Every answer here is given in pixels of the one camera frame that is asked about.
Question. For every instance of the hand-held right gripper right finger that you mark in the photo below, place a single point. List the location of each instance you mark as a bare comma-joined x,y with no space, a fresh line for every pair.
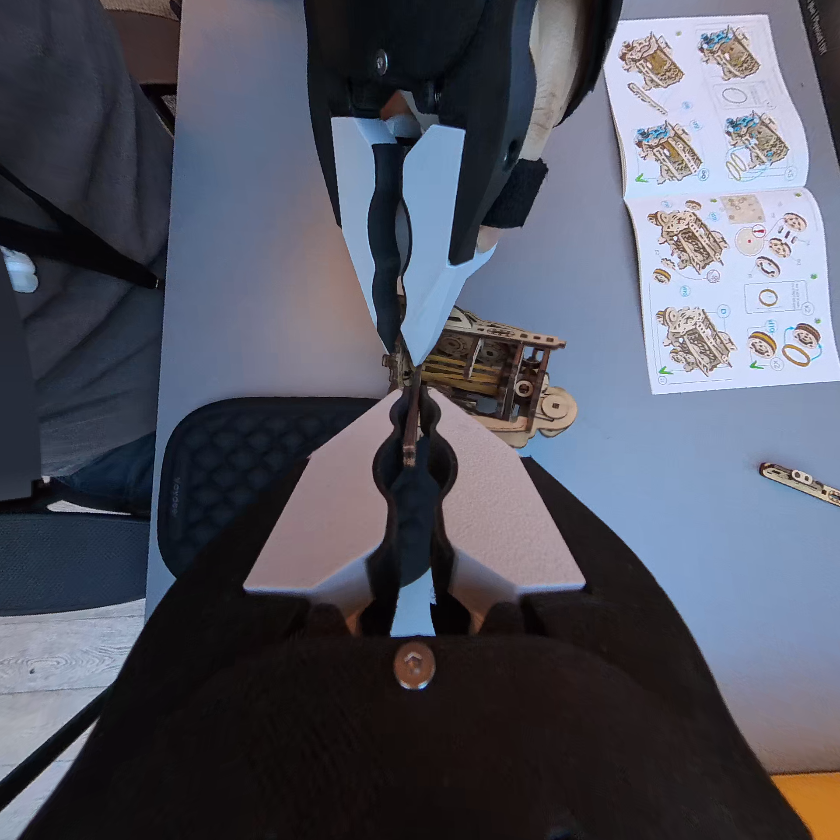
518,525

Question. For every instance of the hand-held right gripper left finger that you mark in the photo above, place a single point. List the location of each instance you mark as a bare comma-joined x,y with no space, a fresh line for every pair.
315,525

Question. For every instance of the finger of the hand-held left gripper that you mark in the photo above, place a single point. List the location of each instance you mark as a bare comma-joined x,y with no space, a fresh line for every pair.
430,216
351,190

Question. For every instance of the thin wooden stick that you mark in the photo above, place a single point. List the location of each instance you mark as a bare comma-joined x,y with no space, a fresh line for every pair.
410,446

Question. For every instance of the wooden gear model vehicle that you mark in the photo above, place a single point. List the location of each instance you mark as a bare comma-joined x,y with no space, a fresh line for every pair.
518,387

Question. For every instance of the model assembly instruction booklet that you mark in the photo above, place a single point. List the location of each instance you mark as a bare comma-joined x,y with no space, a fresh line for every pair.
715,177

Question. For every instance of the black model kit box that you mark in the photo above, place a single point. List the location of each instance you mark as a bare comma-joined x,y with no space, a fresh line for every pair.
827,26

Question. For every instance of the person's left hand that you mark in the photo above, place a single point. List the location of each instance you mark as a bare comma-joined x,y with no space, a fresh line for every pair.
551,65

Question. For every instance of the black quilted armrest pad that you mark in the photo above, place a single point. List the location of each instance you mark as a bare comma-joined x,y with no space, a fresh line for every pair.
249,459

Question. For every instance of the perforated wooden strip part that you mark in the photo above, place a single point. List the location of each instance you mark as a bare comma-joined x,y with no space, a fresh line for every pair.
797,479

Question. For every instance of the yellow plastic storage bin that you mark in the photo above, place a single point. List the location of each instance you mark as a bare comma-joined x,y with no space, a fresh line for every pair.
820,797

